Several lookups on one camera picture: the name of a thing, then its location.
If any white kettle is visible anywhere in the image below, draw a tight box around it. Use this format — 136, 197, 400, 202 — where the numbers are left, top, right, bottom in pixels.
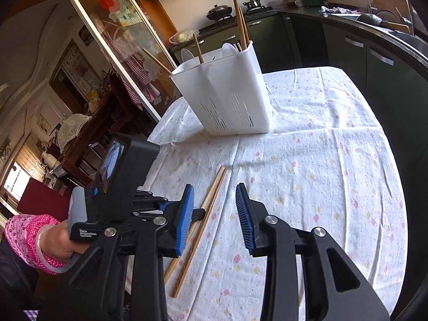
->
42, 150, 62, 174

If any wooden dining table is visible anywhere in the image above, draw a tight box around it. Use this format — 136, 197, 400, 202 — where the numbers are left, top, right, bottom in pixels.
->
57, 90, 158, 188

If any tall chrome faucet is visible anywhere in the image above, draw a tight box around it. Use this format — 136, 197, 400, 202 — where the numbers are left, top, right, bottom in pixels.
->
406, 0, 415, 36

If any lace food cover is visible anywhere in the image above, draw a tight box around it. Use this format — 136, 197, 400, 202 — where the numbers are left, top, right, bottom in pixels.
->
56, 113, 92, 148

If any black kitchen countertop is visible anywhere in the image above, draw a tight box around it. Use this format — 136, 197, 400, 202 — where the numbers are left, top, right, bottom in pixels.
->
167, 5, 428, 84

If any person's left hand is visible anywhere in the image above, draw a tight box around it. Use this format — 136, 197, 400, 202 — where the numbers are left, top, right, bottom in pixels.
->
44, 222, 89, 265

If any black pan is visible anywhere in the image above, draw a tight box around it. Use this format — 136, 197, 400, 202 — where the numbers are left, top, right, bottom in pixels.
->
354, 9, 410, 29

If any white floral tablecloth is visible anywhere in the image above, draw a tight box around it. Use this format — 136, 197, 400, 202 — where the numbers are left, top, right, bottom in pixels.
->
125, 67, 408, 321

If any red checkered apron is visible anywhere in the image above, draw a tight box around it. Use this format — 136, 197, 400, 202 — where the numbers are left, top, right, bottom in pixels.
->
100, 30, 161, 108

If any gas stove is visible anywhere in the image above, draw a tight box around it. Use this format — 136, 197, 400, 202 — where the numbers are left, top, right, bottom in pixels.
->
209, 5, 278, 25

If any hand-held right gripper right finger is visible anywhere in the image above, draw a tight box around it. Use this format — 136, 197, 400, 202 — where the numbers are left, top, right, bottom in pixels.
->
235, 183, 390, 321

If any calligraphy wall poster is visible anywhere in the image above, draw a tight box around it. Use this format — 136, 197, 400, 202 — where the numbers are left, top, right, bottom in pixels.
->
62, 45, 87, 84

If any red chair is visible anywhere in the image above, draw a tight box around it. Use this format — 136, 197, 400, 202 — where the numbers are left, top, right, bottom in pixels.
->
17, 177, 72, 223

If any black wok with lid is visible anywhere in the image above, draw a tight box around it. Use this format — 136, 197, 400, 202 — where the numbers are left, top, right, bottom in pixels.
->
205, 4, 233, 21

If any dark framed picture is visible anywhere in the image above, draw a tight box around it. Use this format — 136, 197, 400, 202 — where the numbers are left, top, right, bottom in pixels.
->
78, 23, 94, 45

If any white plastic utensil holder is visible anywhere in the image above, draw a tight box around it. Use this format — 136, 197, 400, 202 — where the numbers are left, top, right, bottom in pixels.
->
170, 40, 271, 135

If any steel sink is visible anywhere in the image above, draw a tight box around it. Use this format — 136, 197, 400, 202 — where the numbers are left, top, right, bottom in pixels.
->
388, 28, 428, 51

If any yellow jar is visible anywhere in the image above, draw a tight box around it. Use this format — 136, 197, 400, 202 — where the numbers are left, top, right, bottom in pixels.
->
87, 89, 101, 111

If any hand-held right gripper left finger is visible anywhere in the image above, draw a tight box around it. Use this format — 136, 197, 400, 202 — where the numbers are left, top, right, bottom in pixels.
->
37, 184, 196, 321

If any potted plant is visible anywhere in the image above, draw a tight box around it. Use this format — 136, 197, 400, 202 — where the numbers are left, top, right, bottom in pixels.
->
98, 68, 116, 91

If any flower print sliding glass door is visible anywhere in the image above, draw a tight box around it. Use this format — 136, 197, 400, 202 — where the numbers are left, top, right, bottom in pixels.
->
57, 0, 178, 123

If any crumpled dishcloth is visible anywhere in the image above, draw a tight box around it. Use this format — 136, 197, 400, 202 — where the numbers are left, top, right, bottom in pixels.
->
319, 5, 360, 17

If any green base cabinet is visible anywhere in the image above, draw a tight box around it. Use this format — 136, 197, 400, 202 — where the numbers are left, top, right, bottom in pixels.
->
187, 13, 291, 74
281, 13, 428, 308

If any white plastic bag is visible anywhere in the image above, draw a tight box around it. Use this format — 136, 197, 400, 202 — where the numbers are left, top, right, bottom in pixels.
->
169, 30, 200, 45

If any person's left forearm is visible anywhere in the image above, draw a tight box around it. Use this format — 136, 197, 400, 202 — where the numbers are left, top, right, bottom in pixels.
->
5, 213, 72, 275

